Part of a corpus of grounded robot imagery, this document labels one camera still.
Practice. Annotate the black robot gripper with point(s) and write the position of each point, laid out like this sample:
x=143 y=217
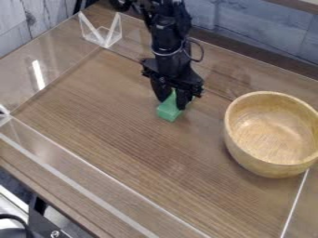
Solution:
x=171 y=72

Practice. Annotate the green rectangular block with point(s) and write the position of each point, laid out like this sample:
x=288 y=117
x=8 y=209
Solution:
x=171 y=108

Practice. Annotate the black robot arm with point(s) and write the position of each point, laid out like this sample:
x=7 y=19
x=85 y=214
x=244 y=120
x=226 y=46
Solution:
x=168 y=23

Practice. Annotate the wooden bowl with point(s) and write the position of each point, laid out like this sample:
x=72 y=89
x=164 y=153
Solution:
x=270 y=134

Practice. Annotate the black metal table leg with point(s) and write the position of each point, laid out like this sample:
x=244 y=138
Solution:
x=48 y=222

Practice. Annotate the clear acrylic corner bracket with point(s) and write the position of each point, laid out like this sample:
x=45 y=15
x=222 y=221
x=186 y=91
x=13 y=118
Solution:
x=101 y=36

